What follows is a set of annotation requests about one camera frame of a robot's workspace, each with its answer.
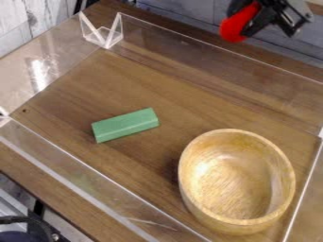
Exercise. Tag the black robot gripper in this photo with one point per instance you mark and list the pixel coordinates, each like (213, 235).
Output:
(289, 14)

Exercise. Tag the red fuzzy ball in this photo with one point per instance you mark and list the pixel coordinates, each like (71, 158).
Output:
(231, 27)

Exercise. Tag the green rectangular block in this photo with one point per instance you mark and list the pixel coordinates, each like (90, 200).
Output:
(125, 125)

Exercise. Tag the clear acrylic tray walls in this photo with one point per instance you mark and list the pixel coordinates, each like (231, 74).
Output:
(105, 65)

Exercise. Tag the wooden bowl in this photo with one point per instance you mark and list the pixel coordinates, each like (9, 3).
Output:
(237, 181)

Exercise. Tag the black metal bracket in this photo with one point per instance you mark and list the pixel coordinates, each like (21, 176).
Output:
(43, 230)

